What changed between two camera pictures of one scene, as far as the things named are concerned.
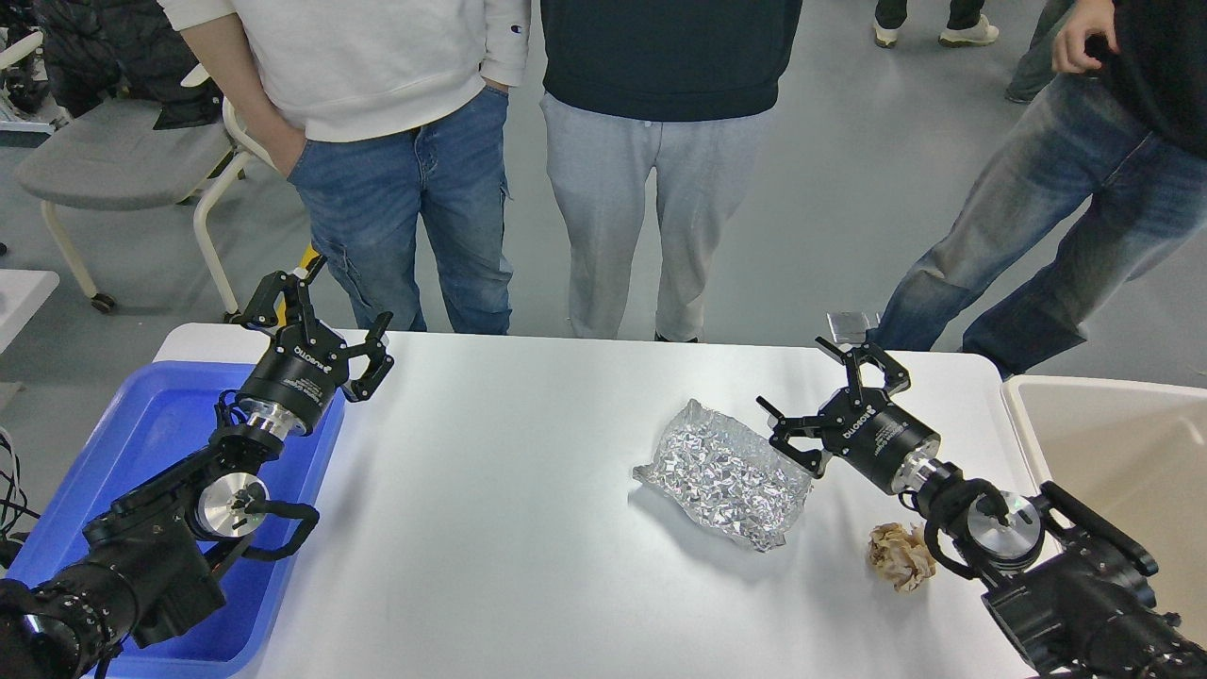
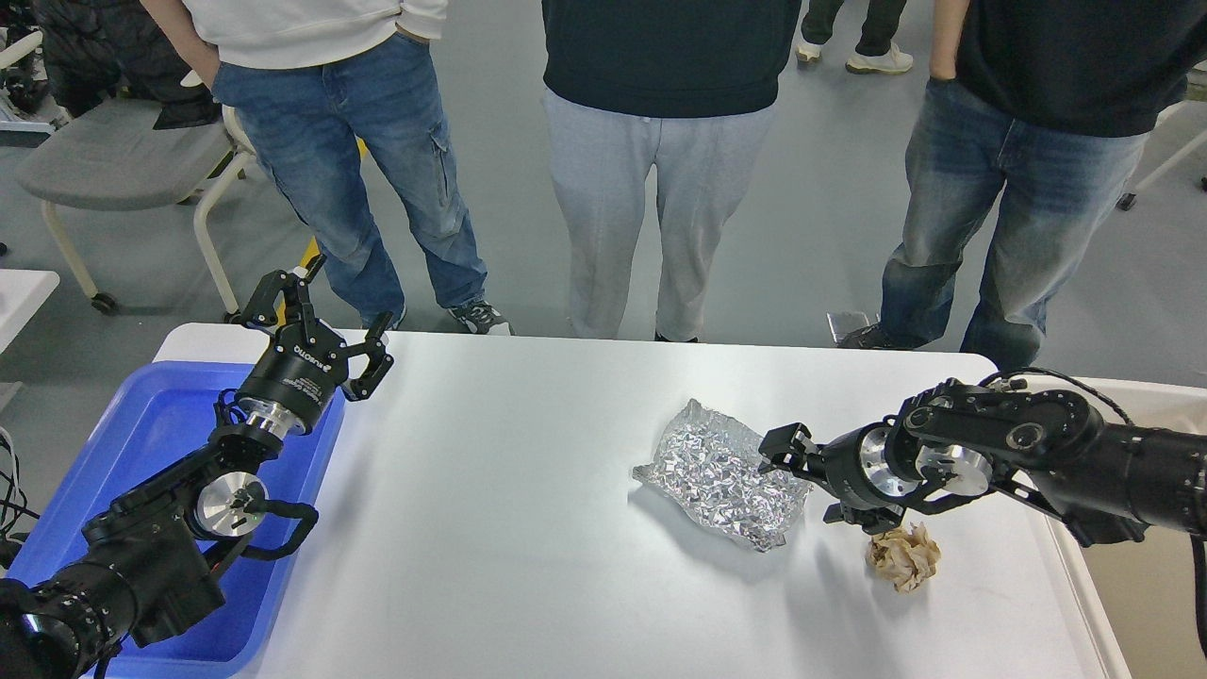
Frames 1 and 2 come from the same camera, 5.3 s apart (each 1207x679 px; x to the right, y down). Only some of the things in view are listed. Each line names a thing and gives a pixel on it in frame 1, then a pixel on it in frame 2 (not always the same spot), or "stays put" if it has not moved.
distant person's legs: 967,26 to 877,51
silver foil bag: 743,482 stays put
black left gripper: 300,373 stays put
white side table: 23,292 stays put
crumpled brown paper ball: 904,557 stays put
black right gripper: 865,429 to 853,467
